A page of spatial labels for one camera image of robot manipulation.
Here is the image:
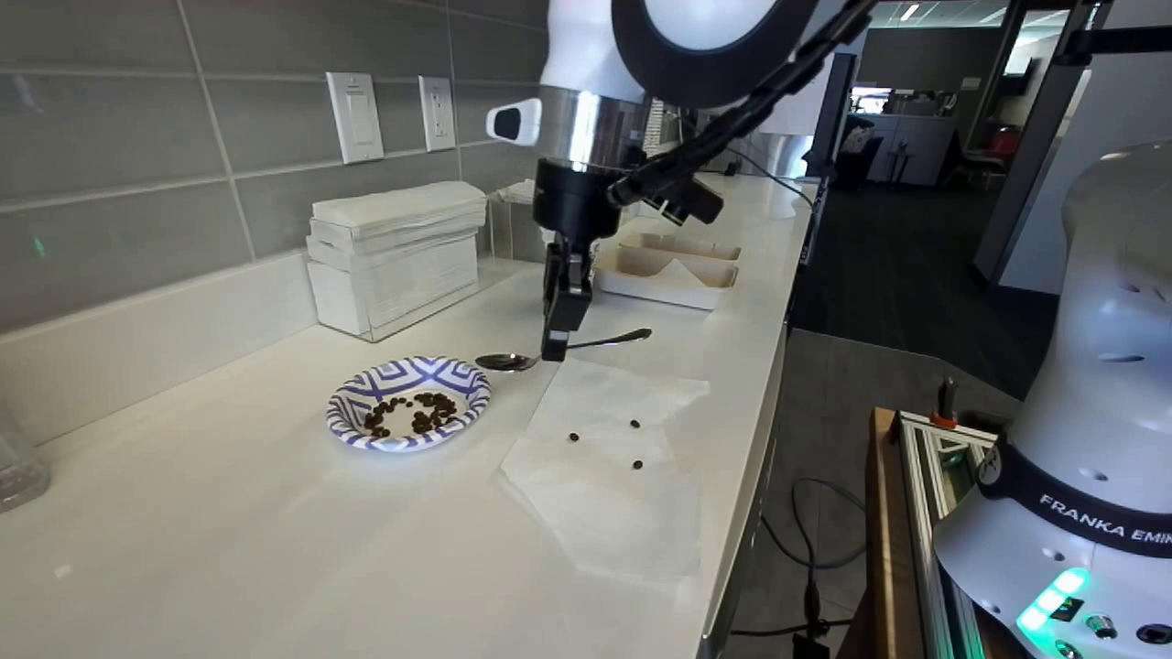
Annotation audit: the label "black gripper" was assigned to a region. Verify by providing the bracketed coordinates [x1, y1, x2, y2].
[531, 156, 628, 363]

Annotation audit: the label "metal spoon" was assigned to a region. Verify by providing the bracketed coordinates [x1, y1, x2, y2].
[473, 321, 657, 373]

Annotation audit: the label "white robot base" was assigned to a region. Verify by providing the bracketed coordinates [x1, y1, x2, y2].
[929, 140, 1172, 659]

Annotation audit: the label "white tissue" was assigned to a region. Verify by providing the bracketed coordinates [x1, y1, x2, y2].
[495, 350, 714, 589]

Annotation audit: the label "blue patterned paper bowl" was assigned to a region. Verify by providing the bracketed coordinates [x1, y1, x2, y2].
[322, 350, 495, 456]

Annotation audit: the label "clear acrylic container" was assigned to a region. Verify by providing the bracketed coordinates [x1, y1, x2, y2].
[487, 178, 545, 266]

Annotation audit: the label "beige compartment tray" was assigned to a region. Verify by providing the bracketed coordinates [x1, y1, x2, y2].
[592, 230, 744, 315]

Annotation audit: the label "coffee bean pile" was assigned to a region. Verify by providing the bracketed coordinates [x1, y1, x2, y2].
[359, 389, 460, 442]

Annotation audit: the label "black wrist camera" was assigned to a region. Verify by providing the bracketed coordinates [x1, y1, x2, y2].
[608, 160, 725, 230]

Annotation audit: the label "small white wall sign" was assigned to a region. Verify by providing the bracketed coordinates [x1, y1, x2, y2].
[413, 72, 459, 155]

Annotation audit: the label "large white wall sign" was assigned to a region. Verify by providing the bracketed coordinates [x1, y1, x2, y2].
[322, 68, 387, 165]

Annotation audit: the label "black floor cables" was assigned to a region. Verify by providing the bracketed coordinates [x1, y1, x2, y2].
[729, 473, 872, 659]

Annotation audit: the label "aluminium and wood frame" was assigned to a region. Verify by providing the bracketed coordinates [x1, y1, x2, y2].
[868, 403, 1009, 659]

